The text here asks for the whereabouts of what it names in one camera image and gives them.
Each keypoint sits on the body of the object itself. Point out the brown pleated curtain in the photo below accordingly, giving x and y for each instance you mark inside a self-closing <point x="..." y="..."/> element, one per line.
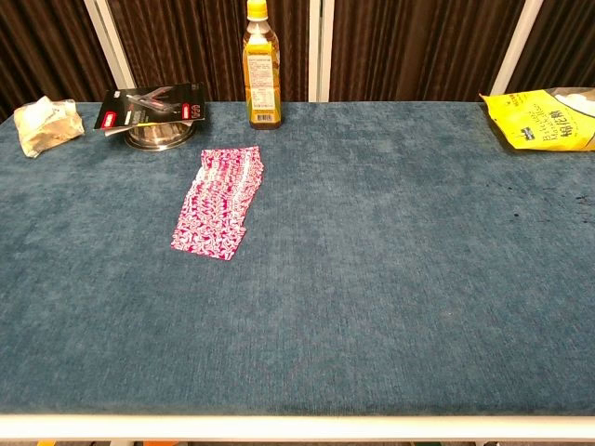
<point x="409" y="46"/>

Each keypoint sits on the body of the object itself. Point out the yellow tea bottle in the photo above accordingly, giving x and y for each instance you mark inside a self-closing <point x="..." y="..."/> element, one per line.
<point x="262" y="69"/>

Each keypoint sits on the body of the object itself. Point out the crumpled beige paper bag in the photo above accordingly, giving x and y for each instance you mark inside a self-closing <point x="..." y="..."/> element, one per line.
<point x="46" y="125"/>

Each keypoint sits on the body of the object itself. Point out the white slanted frame post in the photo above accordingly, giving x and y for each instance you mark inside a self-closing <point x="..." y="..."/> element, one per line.
<point x="516" y="46"/>
<point x="109" y="42"/>

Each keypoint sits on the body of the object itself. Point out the pink patterned cloth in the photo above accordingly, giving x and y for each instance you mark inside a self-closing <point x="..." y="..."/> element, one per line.
<point x="230" y="179"/>

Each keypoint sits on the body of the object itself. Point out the stainless steel bowl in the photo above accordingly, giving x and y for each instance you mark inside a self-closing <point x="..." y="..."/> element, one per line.
<point x="160" y="137"/>

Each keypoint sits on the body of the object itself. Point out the white table frame edge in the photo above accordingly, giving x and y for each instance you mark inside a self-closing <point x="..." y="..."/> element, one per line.
<point x="297" y="427"/>

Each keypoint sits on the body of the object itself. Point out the black tool blister package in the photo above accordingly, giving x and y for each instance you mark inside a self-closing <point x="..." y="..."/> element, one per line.
<point x="153" y="107"/>

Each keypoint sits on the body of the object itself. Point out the yellow marshmallow snack bag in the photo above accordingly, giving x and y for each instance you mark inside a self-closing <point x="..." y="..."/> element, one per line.
<point x="534" y="125"/>

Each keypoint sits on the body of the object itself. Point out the white upright frame post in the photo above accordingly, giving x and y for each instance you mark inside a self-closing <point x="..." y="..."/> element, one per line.
<point x="321" y="46"/>

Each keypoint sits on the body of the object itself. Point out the blue textured table cloth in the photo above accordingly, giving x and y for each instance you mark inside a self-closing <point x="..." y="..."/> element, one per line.
<point x="372" y="260"/>

